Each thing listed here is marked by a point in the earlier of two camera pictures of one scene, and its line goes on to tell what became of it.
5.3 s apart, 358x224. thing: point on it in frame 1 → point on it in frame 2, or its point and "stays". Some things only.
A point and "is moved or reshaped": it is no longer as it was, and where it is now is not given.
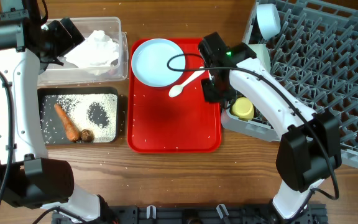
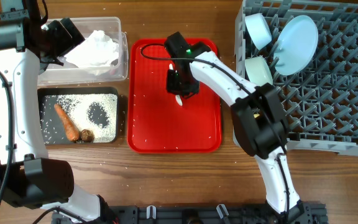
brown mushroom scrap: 87,135 stays
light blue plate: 150,61 → 296,45
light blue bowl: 269,20 → 258,29
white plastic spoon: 176,90 is moved or reshaped
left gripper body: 61,42 stays
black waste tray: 93,109 stays
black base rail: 314,214 stays
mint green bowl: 261,53 is moved or reshaped
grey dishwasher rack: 324,58 stays
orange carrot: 72,130 stays
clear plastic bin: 69,74 stays
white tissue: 96,53 stays
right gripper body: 215,92 → 182,85
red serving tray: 158,123 stays
